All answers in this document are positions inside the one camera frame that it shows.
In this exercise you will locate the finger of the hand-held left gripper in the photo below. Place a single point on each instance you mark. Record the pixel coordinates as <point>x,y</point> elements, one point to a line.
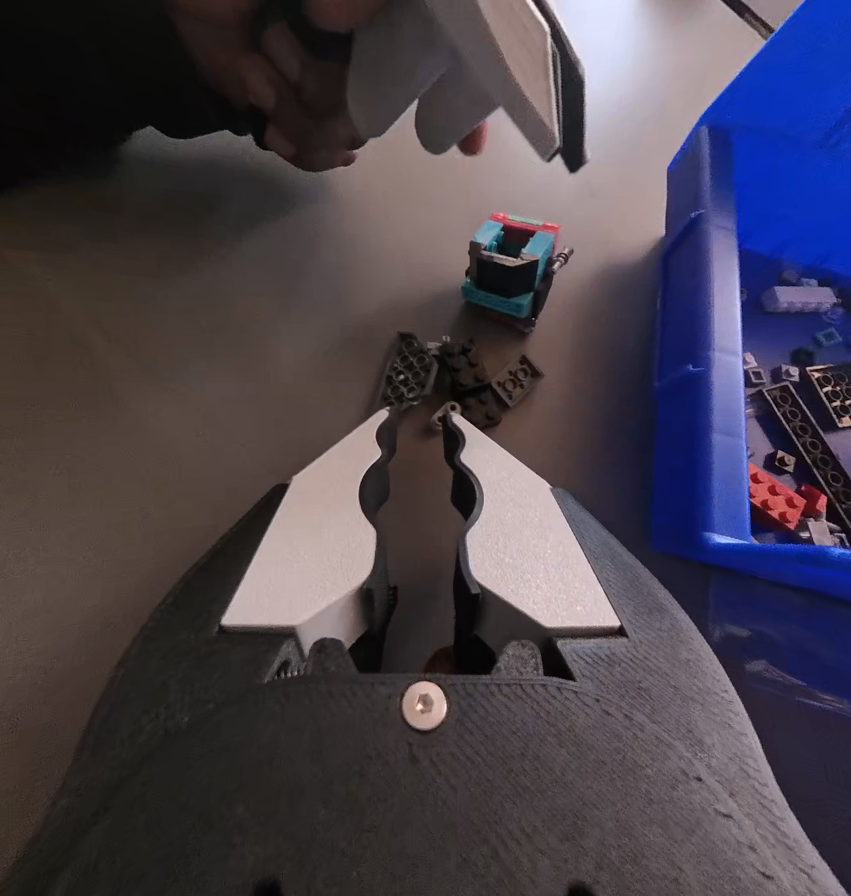
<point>574,105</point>
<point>516,56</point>

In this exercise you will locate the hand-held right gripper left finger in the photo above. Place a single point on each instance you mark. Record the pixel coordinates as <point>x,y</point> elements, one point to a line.
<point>299,560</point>

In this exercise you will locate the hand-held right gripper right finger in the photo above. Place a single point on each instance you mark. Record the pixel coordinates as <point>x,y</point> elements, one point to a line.
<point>544,560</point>

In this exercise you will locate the grey toy axle pin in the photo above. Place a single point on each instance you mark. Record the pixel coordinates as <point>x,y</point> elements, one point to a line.
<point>562,257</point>

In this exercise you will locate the teal and black brick assembly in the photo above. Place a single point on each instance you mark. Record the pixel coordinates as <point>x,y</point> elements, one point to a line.
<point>509,273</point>

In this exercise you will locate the blue plastic bin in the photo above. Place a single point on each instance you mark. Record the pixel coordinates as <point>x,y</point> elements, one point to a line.
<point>698,350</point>
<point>803,644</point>

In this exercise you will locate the person's left forearm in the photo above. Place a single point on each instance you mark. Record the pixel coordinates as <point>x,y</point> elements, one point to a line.
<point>61,70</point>

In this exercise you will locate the grey desk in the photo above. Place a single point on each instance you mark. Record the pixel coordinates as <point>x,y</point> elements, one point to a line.
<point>152,350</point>

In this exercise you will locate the person's left hand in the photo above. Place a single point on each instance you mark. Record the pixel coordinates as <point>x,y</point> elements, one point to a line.
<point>285,98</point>

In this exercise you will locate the small grey connector piece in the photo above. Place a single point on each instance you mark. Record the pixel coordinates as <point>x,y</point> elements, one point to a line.
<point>445,413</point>

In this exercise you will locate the dark flat strip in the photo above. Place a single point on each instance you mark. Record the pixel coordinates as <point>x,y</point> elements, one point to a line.
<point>747,17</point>

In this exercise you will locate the black brick plate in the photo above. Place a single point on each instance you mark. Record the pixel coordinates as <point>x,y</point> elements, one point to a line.
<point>464,364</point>

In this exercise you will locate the dark grey wedge plate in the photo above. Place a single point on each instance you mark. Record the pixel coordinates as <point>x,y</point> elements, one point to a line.
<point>408,371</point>

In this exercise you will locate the pile of mixed toy bricks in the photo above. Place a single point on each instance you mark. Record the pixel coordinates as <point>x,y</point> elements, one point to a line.
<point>810,420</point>

